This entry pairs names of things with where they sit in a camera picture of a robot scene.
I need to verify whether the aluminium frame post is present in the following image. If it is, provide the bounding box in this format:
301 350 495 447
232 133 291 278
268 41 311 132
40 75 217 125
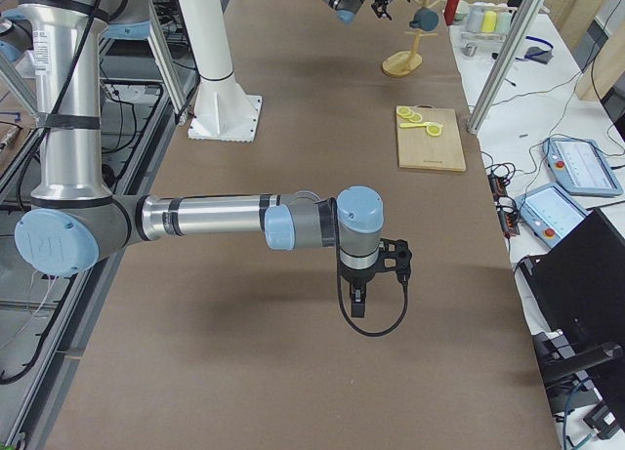
467 0 545 135

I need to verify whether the black power strip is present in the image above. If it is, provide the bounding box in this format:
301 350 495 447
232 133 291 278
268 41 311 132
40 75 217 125
488 173 520 239

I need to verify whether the wooden cutting board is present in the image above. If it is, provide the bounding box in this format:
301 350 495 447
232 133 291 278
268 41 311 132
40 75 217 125
396 105 466 172

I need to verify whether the wooden cup rack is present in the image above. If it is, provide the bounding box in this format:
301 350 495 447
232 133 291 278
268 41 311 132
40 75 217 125
381 0 440 78

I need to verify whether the dark blue mug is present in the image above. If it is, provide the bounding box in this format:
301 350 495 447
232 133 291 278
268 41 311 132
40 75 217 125
409 7 439 32

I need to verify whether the yellow cup on rack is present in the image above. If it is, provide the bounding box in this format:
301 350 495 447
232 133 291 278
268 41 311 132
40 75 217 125
480 10 497 34

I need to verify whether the lemon slice by knife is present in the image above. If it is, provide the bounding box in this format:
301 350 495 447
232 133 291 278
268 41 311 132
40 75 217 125
426 122 443 137

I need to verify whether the teach pendant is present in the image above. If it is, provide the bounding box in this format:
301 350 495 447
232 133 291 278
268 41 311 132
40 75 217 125
543 138 623 197
516 184 589 248

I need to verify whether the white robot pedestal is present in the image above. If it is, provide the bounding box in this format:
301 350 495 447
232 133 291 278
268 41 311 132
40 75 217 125
179 0 262 143

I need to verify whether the far teach pendant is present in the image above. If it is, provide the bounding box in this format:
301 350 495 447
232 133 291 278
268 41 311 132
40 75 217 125
543 138 623 197

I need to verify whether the yellow plastic knife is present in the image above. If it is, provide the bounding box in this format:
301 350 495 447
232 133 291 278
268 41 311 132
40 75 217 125
398 122 432 129

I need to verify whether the blue lanyard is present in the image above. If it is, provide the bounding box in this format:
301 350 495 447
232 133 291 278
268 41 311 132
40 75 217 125
523 33 556 62

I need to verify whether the near teach pendant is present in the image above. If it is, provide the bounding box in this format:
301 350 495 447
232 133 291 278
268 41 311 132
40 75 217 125
516 184 589 248

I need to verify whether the camera cable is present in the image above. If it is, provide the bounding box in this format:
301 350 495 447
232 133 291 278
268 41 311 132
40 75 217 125
333 197 410 338

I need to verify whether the red thermos bottle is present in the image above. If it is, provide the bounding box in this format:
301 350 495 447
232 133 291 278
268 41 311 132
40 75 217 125
443 0 460 26

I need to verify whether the light blue cup on rack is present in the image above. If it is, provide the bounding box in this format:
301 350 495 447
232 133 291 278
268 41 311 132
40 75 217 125
494 11 513 35

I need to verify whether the black monitor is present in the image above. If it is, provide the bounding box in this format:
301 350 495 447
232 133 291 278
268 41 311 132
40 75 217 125
521 209 624 426

